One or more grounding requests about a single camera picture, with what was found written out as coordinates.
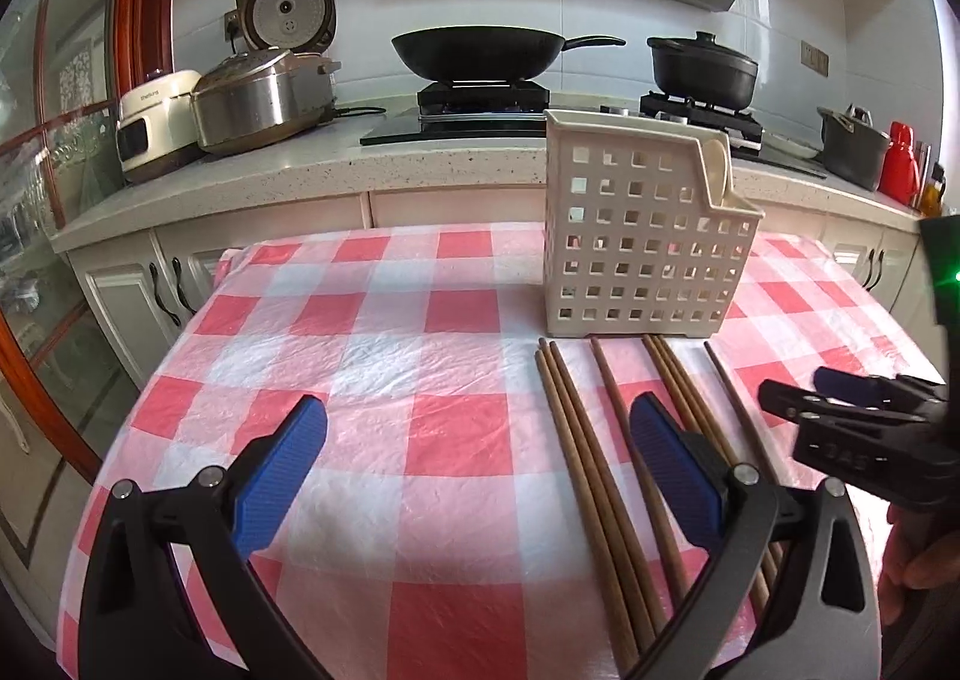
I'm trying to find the black power cable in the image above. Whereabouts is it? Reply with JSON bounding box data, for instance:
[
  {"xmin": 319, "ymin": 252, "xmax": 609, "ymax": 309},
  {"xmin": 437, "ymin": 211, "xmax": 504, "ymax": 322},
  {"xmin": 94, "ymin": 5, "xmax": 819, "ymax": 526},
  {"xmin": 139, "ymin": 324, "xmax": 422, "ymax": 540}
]
[{"xmin": 322, "ymin": 104, "xmax": 388, "ymax": 124}]

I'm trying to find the yellow oil bottle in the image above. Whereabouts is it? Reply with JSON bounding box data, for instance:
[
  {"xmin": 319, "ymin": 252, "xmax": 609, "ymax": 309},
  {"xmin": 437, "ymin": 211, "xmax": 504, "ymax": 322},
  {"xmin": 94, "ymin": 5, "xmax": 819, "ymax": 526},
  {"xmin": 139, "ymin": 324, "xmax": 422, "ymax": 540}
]
[{"xmin": 921, "ymin": 162, "xmax": 948, "ymax": 217}]

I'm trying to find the red plastic bottle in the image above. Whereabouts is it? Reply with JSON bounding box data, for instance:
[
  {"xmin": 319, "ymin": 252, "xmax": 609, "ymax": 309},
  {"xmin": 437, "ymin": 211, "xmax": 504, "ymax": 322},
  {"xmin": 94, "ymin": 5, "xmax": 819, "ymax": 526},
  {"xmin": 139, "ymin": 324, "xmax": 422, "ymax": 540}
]
[{"xmin": 877, "ymin": 121, "xmax": 920, "ymax": 205}]

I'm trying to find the black cooking pot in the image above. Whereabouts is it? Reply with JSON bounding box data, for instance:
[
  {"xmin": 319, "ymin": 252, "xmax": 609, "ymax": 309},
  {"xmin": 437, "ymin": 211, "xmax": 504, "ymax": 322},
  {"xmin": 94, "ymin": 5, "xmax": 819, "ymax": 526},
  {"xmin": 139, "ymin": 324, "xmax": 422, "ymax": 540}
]
[{"xmin": 648, "ymin": 46, "xmax": 760, "ymax": 112}]

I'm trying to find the white countertop cooker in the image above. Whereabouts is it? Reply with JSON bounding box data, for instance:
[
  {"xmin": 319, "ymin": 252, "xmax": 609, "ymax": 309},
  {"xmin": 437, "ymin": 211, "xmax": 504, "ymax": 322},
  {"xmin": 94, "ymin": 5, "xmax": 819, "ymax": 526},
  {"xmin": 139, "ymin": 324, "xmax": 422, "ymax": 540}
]
[{"xmin": 116, "ymin": 70, "xmax": 205, "ymax": 184}]

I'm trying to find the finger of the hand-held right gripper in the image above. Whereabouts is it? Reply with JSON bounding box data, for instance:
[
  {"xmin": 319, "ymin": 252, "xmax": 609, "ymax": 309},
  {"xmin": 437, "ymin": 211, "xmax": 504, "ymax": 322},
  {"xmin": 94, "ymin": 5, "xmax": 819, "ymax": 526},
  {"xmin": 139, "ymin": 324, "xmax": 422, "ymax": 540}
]
[
  {"xmin": 813, "ymin": 365, "xmax": 947, "ymax": 418},
  {"xmin": 757, "ymin": 378, "xmax": 944, "ymax": 505}
]

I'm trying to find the red white checkered tablecloth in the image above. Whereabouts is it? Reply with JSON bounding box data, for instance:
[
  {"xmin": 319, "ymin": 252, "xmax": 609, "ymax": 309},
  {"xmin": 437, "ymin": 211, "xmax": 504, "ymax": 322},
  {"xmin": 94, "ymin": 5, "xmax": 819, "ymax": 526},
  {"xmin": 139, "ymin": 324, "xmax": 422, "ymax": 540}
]
[{"xmin": 56, "ymin": 218, "xmax": 946, "ymax": 680}]

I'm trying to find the red wooden glass door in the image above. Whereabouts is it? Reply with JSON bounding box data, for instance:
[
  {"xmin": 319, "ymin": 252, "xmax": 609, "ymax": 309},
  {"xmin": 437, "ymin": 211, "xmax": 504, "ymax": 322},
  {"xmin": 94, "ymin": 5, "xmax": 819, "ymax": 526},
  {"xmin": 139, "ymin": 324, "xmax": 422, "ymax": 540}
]
[{"xmin": 0, "ymin": 0, "xmax": 178, "ymax": 576}]

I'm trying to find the black wok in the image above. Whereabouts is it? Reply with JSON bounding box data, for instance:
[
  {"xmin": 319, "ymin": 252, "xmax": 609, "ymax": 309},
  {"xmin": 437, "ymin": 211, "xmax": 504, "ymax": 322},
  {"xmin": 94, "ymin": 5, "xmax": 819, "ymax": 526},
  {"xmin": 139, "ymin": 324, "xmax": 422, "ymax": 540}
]
[{"xmin": 391, "ymin": 27, "xmax": 627, "ymax": 83}]

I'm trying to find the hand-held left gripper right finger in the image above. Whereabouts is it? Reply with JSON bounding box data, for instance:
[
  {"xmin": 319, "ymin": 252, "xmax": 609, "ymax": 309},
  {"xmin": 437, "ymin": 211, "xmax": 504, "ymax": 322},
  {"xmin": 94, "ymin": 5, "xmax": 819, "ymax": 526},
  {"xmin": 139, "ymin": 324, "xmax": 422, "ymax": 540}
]
[{"xmin": 622, "ymin": 393, "xmax": 882, "ymax": 680}]

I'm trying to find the black pot lid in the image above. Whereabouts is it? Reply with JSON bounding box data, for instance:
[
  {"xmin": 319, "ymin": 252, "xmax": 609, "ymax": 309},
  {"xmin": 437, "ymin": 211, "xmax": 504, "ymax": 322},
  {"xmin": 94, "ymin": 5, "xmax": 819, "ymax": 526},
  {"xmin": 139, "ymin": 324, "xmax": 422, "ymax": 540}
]
[{"xmin": 646, "ymin": 31, "xmax": 758, "ymax": 67}]

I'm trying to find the cream plastic spoon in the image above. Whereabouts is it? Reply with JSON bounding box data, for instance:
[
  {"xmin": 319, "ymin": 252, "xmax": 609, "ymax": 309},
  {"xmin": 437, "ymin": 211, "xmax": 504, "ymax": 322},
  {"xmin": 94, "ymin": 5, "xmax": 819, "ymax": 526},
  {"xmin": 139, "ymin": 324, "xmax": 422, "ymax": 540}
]
[{"xmin": 701, "ymin": 140, "xmax": 734, "ymax": 208}]

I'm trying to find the white plastic utensil basket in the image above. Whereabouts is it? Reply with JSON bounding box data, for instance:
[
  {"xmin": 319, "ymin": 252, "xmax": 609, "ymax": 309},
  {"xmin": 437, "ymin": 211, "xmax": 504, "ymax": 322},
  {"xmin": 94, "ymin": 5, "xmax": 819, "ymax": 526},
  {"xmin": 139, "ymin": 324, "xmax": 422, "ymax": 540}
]
[{"xmin": 541, "ymin": 108, "xmax": 766, "ymax": 340}]

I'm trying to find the brown wooden chopstick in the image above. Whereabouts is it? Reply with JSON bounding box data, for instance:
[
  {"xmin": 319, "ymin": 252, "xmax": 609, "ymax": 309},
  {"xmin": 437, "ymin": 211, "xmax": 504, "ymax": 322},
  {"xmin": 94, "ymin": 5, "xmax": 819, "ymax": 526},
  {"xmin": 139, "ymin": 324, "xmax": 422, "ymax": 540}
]
[
  {"xmin": 651, "ymin": 335, "xmax": 772, "ymax": 598},
  {"xmin": 703, "ymin": 342, "xmax": 766, "ymax": 463},
  {"xmin": 549, "ymin": 342, "xmax": 662, "ymax": 642},
  {"xmin": 641, "ymin": 335, "xmax": 762, "ymax": 610},
  {"xmin": 660, "ymin": 335, "xmax": 734, "ymax": 462},
  {"xmin": 589, "ymin": 337, "xmax": 686, "ymax": 607},
  {"xmin": 535, "ymin": 348, "xmax": 638, "ymax": 658}
]

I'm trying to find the steel rice cooker open lid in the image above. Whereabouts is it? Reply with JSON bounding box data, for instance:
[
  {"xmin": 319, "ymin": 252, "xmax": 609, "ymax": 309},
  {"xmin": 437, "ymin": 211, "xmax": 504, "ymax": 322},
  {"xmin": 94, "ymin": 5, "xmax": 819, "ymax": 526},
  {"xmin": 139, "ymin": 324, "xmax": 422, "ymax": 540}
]
[{"xmin": 234, "ymin": 0, "xmax": 340, "ymax": 118}]

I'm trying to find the grey stock pot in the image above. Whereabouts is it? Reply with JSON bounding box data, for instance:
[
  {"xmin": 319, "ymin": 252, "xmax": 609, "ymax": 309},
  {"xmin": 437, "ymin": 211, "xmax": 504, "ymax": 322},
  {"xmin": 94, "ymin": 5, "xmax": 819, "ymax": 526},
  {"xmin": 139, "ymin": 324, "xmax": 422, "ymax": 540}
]
[{"xmin": 817, "ymin": 104, "xmax": 893, "ymax": 192}]

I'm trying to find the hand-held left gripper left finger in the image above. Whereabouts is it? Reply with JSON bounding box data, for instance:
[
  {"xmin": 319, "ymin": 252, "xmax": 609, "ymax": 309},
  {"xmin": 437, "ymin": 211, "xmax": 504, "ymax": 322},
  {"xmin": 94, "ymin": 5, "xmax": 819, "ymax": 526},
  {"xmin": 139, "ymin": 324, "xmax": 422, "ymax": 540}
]
[{"xmin": 79, "ymin": 393, "xmax": 331, "ymax": 680}]

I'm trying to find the black gas cooktop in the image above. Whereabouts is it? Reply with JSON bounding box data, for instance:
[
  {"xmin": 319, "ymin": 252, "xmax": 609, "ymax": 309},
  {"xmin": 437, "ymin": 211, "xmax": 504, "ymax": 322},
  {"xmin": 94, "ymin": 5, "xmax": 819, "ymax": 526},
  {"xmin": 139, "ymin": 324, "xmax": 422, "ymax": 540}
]
[{"xmin": 360, "ymin": 80, "xmax": 826, "ymax": 180}]

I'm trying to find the person's right hand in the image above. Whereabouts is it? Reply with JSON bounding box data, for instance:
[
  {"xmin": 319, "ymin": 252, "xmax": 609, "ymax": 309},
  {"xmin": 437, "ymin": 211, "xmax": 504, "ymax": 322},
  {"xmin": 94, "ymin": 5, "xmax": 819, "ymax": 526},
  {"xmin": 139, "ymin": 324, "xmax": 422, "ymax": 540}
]
[{"xmin": 876, "ymin": 502, "xmax": 947, "ymax": 625}]

